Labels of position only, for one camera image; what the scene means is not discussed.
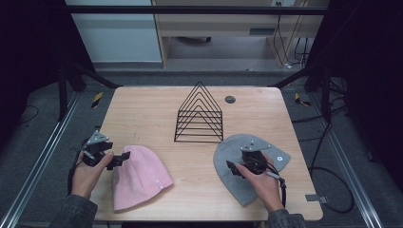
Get aluminium floor rail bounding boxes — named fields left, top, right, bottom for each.
left=0, top=90, right=84, bottom=228
left=307, top=92, right=385, bottom=228

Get black floor cable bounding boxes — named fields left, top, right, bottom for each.
left=291, top=104, right=355, bottom=215

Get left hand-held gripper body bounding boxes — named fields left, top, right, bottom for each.
left=82, top=129, right=114, bottom=168

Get grey metal bracket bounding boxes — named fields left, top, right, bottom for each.
left=304, top=193, right=330, bottom=205

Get yellow black floor tape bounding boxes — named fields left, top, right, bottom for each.
left=90, top=91, right=105, bottom=109
left=294, top=92, right=313, bottom=107

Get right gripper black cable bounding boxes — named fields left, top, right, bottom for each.
left=265, top=161, right=288, bottom=210

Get black metal stand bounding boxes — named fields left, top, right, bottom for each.
left=57, top=61, right=124, bottom=124
left=266, top=62, right=333, bottom=124

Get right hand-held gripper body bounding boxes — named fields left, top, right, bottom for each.
left=240, top=139, right=272, bottom=176

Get black wire triangle rack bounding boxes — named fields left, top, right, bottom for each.
left=173, top=81, right=224, bottom=143

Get grey knitted beanie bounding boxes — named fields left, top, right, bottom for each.
left=212, top=133, right=292, bottom=208

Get white cabinet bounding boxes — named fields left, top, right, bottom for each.
left=64, top=0, right=163, bottom=64

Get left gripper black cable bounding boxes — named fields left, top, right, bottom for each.
left=67, top=136, right=92, bottom=197

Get black horizontal bar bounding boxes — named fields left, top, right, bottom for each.
left=64, top=5, right=329, bottom=16

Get person's left hand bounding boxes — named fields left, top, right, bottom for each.
left=70, top=150, right=115, bottom=200

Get hanging background cables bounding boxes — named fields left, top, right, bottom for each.
left=273, top=1, right=311, bottom=69

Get light wooden desk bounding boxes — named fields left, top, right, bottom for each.
left=150, top=0, right=331, bottom=69

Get person's right hand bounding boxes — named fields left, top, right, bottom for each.
left=235, top=151, right=285, bottom=214

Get pink knitted beanie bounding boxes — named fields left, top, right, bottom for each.
left=112, top=144, right=175, bottom=213

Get black curtain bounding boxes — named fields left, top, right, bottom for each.
left=304, top=0, right=403, bottom=186
left=0, top=0, right=97, bottom=151

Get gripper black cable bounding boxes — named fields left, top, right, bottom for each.
left=265, top=161, right=288, bottom=210
left=67, top=136, right=92, bottom=197

